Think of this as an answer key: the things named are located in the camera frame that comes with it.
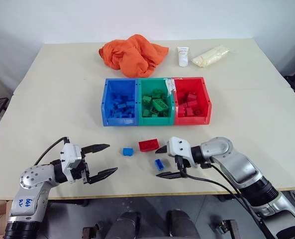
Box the crumpled orange cloth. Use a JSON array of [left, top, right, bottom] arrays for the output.
[[98, 34, 169, 78]]

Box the white cream tube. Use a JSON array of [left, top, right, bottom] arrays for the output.
[[177, 46, 190, 67]]

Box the large green block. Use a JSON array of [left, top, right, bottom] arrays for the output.
[[152, 98, 170, 111]]

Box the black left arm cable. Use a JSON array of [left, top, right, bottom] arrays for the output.
[[33, 136, 71, 166]]

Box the red plastic bin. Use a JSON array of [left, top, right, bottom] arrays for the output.
[[171, 77, 213, 125]]

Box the large red block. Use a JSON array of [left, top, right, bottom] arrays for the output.
[[138, 138, 161, 153]]

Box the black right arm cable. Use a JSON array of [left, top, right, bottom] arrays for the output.
[[184, 161, 275, 239]]

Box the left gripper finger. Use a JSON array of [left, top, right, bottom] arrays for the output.
[[88, 167, 119, 185], [81, 143, 111, 156]]

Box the small dark blue block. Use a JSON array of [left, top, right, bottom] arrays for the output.
[[154, 157, 166, 171]]

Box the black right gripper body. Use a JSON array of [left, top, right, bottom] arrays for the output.
[[174, 155, 191, 175]]

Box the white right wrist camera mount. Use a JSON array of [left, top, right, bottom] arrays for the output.
[[167, 136, 199, 168]]

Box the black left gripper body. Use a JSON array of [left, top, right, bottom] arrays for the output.
[[68, 146, 92, 185]]

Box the green plastic bin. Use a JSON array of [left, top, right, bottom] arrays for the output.
[[136, 77, 176, 126]]

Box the blue plastic bin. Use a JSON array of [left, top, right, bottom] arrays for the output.
[[101, 78, 141, 127]]

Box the white tape strip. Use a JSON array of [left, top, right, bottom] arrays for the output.
[[164, 78, 176, 97]]

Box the dark table leg bracket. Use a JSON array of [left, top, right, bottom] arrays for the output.
[[82, 220, 106, 239], [211, 218, 239, 238]]

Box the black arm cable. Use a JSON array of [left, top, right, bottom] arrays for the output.
[[184, 161, 275, 239], [33, 136, 71, 166]]

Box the clear bag of beige contents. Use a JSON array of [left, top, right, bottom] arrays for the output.
[[190, 44, 231, 68]]

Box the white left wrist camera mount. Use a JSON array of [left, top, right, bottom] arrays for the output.
[[60, 142, 83, 184]]

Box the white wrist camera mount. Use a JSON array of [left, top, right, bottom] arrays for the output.
[[167, 136, 199, 168], [60, 142, 83, 184]]

